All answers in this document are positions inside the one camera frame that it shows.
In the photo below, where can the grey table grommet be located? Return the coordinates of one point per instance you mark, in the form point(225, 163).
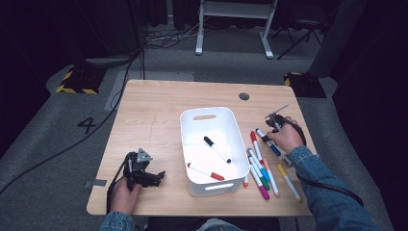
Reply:
point(244, 96)

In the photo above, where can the white desk frame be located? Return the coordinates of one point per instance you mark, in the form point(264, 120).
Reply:
point(237, 9)

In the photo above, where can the grey column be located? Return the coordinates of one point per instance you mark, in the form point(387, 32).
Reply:
point(340, 35)

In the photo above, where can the black stand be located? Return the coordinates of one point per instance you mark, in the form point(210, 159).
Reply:
point(136, 25)

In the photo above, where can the person's right hand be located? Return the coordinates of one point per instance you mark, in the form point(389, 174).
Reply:
point(288, 138)

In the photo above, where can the black marker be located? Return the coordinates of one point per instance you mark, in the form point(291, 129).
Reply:
point(209, 141)

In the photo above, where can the magenta marker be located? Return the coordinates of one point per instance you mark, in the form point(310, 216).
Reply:
point(265, 194)

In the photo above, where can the grey stand base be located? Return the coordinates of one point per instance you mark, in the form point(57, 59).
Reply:
point(109, 61)

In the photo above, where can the black folding chair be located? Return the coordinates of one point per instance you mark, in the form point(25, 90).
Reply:
point(306, 22)

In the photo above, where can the yellow marker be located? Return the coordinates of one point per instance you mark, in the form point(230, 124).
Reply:
point(282, 169)

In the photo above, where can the white plastic bin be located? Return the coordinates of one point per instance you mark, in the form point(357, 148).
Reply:
point(221, 126)

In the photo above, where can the grey tape strip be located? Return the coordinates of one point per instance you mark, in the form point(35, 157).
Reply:
point(97, 183)

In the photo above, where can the dark blue marker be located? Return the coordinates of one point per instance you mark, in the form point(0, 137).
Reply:
point(275, 150)

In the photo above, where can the light orange marker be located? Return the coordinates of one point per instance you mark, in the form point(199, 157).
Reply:
point(272, 179)

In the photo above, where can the yellow black striped base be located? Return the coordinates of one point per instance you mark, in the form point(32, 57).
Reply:
point(83, 80)
point(306, 86)

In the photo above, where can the person's leg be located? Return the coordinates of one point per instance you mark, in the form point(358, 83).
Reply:
point(218, 225)

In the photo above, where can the person's left hand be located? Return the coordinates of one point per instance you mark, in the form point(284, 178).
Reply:
point(123, 199)

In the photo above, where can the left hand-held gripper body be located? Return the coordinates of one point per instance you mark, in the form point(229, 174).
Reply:
point(139, 170)

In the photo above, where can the red marker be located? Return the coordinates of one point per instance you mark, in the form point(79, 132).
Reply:
point(253, 136)
point(218, 176)

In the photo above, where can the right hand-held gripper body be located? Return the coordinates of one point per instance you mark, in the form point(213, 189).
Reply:
point(275, 120)

